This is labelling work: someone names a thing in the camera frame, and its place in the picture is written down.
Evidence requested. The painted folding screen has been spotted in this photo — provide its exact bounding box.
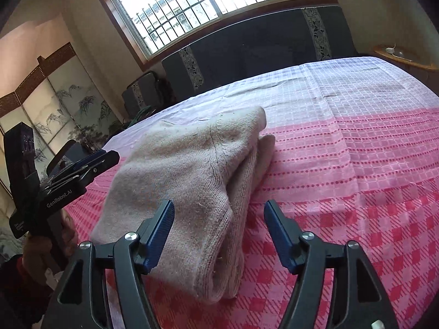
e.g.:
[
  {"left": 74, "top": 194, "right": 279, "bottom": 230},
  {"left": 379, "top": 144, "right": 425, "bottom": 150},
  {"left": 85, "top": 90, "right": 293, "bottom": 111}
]
[{"left": 0, "top": 43, "right": 126, "bottom": 192}]

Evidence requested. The dark upholstered chair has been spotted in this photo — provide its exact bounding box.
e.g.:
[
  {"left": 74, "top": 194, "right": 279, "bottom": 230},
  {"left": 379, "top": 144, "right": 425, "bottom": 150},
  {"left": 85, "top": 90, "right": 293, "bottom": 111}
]
[{"left": 122, "top": 71, "right": 168, "bottom": 119}]

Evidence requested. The black office chair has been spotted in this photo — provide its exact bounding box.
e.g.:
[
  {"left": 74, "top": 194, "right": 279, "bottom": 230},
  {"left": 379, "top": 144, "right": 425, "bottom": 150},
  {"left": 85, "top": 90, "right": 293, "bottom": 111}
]
[{"left": 46, "top": 140, "right": 98, "bottom": 175}]

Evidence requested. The wood-framed window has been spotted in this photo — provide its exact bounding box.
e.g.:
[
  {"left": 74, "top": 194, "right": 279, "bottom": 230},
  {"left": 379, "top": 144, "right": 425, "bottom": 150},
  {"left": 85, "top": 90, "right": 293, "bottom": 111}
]
[{"left": 87, "top": 0, "right": 338, "bottom": 71}]

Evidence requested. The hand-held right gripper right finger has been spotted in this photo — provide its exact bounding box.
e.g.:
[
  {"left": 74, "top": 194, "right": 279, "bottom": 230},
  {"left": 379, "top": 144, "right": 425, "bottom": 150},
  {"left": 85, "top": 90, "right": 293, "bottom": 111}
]
[{"left": 263, "top": 200, "right": 400, "bottom": 329}]

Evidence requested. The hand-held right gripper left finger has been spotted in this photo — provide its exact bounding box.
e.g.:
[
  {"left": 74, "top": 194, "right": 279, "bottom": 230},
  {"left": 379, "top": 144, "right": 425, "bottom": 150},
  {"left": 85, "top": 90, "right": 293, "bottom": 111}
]
[{"left": 43, "top": 200, "right": 175, "bottom": 329}]

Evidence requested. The pink checkered blanket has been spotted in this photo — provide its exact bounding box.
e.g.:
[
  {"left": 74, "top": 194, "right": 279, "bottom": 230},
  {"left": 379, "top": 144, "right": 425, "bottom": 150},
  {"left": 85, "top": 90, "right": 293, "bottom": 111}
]
[{"left": 63, "top": 56, "right": 439, "bottom": 329}]

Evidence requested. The person's left forearm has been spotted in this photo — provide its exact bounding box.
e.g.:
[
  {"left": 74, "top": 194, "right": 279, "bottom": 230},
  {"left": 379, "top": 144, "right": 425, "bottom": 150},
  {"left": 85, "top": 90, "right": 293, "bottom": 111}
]
[{"left": 0, "top": 255, "right": 47, "bottom": 329}]

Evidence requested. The beige knit sweater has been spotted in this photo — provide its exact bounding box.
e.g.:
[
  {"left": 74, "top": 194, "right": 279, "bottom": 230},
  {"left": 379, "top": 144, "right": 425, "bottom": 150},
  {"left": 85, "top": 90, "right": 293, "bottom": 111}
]
[{"left": 90, "top": 106, "right": 277, "bottom": 304}]

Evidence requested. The person's left hand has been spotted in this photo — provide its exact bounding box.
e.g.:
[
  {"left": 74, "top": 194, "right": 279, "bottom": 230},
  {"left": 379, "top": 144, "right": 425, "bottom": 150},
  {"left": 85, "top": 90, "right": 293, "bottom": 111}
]
[{"left": 22, "top": 212, "right": 79, "bottom": 282}]

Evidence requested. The wooden bedside table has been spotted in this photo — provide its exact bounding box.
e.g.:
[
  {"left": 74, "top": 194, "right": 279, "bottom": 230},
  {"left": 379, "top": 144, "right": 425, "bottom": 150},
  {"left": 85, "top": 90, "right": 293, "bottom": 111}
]
[{"left": 373, "top": 44, "right": 434, "bottom": 71}]

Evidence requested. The dark upholstered headboard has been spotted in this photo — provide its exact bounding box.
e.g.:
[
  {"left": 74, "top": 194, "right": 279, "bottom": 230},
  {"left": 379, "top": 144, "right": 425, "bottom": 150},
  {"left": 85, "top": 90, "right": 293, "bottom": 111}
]
[{"left": 161, "top": 5, "right": 357, "bottom": 97}]

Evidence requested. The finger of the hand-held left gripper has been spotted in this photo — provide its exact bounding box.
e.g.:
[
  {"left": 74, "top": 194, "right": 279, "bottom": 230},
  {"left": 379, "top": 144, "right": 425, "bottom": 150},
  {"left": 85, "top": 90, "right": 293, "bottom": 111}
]
[
  {"left": 46, "top": 149, "right": 108, "bottom": 179},
  {"left": 48, "top": 152, "right": 120, "bottom": 187}
]

